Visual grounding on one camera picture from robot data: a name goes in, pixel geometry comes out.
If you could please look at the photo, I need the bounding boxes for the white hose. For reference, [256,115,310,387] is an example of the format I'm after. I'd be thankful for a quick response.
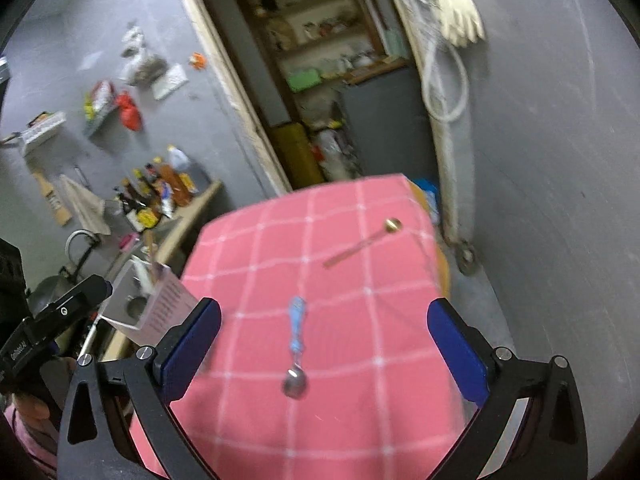
[420,35,471,122]

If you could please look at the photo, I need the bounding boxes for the clear bag of dried goods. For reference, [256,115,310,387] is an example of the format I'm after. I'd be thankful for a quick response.
[120,27,168,86]

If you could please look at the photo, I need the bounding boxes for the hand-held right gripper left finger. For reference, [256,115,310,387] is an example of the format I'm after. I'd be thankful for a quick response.
[56,297,223,480]

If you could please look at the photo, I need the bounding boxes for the grey wall basket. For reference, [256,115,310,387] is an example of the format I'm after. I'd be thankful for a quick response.
[84,105,121,137]

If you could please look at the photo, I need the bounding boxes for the chrome faucet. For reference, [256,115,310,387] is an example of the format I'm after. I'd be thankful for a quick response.
[65,229,101,281]

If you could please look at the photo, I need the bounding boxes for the gold spoon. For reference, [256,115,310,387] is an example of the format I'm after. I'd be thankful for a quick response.
[322,217,403,269]

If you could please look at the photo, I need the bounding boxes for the red plastic bag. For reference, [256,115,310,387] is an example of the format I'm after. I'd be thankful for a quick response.
[116,91,142,132]

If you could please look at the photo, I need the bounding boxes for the white power strip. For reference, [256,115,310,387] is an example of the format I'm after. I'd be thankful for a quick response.
[20,111,67,156]

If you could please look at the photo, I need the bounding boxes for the blue handled spoon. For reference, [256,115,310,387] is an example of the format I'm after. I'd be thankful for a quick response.
[281,296,311,401]

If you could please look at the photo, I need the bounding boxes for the person's left hand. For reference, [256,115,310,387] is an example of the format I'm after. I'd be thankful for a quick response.
[12,392,53,423]

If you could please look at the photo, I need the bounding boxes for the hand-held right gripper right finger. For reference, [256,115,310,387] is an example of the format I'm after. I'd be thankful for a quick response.
[426,297,588,480]

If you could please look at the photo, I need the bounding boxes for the blue yellow package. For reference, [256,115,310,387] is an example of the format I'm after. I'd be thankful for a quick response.
[410,177,442,226]

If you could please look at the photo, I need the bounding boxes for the wooden edged kitchen counter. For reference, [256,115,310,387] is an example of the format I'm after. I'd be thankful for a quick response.
[100,180,223,361]

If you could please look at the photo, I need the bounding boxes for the small dark sauce bottle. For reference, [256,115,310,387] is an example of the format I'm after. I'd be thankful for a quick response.
[132,162,166,196]

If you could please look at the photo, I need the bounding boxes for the white wall socket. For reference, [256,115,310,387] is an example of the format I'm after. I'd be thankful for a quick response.
[151,64,189,100]

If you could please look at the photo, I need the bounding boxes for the person's left forearm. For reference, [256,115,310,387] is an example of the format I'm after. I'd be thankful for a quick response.
[2,407,61,476]

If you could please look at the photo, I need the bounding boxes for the pink checkered tablecloth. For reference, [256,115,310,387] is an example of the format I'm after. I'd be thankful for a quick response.
[127,172,468,480]

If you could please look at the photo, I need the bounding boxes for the wooden shelf unit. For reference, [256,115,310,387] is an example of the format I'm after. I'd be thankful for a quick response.
[231,0,408,86]

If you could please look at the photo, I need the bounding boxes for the white work gloves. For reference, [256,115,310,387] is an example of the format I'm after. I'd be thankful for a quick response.
[425,0,486,46]

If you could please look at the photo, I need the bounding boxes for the orange cooking oil bottle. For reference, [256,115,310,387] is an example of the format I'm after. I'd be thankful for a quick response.
[159,157,193,206]

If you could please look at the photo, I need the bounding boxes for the wooden door frame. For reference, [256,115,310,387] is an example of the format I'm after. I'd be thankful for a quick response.
[170,0,476,261]

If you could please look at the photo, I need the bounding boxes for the dark cooking pot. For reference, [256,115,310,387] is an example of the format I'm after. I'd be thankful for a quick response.
[27,275,76,311]

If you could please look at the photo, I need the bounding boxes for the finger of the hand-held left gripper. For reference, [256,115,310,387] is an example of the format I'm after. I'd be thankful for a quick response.
[31,274,113,342]

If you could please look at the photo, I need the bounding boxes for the grey cabinet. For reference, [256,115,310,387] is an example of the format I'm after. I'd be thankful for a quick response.
[340,66,441,181]

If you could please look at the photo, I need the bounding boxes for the yellow box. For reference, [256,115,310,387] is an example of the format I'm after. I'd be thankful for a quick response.
[270,122,326,188]

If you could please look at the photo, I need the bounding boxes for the wooden grater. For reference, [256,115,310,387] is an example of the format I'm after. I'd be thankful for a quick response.
[31,170,73,227]

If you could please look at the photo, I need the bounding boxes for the large white plastic bottle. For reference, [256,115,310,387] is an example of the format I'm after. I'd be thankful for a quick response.
[167,145,193,173]

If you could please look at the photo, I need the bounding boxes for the green box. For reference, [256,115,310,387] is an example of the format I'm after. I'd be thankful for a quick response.
[287,69,323,93]

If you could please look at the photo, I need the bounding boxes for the beige hanging towel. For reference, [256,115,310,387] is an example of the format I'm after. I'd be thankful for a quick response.
[59,174,112,236]

